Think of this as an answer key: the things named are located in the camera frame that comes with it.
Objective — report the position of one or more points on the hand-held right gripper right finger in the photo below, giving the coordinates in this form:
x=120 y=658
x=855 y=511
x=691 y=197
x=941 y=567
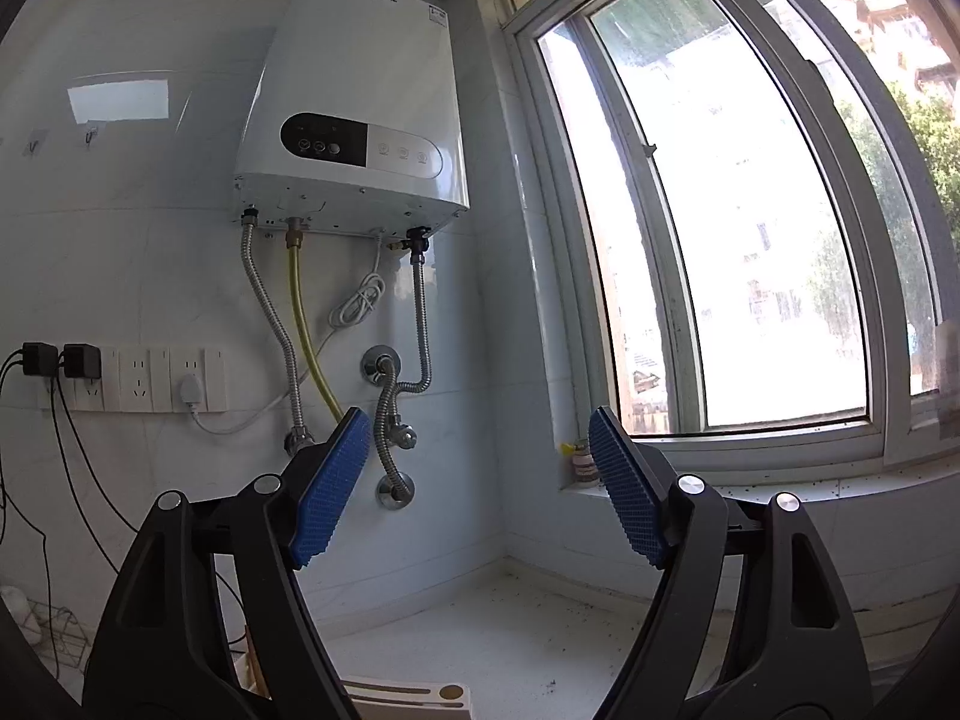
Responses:
x=626 y=487

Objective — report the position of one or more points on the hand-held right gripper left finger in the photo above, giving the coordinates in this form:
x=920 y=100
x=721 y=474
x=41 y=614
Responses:
x=334 y=487

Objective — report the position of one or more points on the beige utensil holder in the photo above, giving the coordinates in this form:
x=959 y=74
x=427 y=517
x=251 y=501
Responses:
x=405 y=701

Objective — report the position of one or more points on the small bottle with pale cap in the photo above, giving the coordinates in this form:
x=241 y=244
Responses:
x=583 y=465

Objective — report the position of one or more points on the steel angle valve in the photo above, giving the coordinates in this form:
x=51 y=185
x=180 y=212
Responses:
x=406 y=436
x=294 y=441

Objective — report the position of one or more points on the white sliding window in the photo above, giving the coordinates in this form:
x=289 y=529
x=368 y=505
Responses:
x=750 y=444

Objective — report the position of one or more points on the black and brass inlet valve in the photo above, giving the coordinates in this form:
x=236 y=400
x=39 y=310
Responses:
x=415 y=241

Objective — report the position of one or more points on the black power adapter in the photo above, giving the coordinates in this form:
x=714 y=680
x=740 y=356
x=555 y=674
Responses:
x=81 y=361
x=39 y=360

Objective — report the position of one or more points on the white rounded object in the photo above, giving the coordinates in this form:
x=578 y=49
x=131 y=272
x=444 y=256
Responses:
x=13 y=607

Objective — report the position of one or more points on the white gas water heater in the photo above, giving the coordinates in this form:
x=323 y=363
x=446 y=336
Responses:
x=360 y=75

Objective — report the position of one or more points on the round steel wall flange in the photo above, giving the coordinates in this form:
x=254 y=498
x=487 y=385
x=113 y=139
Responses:
x=371 y=360
x=384 y=496

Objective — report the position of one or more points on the white wall socket row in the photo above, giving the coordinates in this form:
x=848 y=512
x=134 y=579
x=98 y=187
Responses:
x=142 y=382

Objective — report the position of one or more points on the clear adhesive wall hook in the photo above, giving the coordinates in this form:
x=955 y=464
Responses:
x=91 y=136
x=34 y=144

